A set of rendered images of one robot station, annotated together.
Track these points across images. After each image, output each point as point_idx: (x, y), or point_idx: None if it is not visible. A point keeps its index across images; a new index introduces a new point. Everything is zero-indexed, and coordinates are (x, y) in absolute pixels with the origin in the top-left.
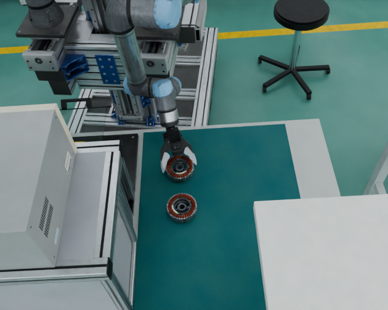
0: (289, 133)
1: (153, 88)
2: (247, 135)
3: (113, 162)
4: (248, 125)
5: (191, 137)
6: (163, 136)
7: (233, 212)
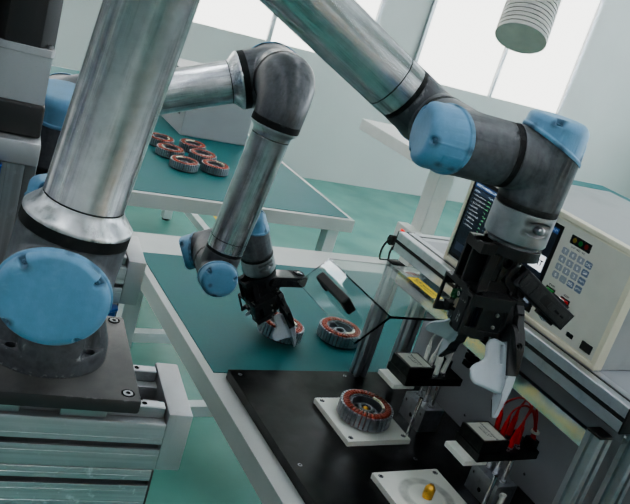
0: (158, 252)
1: (264, 221)
2: (174, 279)
3: (434, 237)
4: (152, 277)
5: (202, 325)
6: (266, 300)
7: (312, 304)
